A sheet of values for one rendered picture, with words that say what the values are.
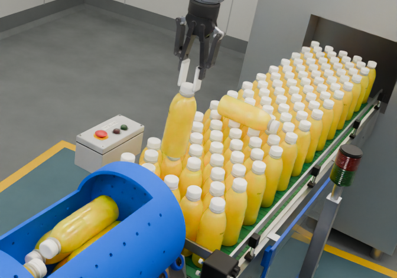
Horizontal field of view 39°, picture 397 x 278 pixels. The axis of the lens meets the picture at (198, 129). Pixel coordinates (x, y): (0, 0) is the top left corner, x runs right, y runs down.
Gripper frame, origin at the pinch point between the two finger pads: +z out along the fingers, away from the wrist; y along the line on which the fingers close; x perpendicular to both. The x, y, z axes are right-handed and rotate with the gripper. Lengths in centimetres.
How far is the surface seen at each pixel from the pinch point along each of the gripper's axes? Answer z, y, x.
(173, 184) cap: 27.5, 5.4, -7.9
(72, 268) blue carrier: 17, 14, -58
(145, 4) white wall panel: 118, -255, 359
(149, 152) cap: 27.0, -8.1, -0.7
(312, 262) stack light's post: 50, 42, 18
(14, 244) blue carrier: 29, -8, -50
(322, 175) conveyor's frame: 48, 28, 64
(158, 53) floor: 138, -197, 304
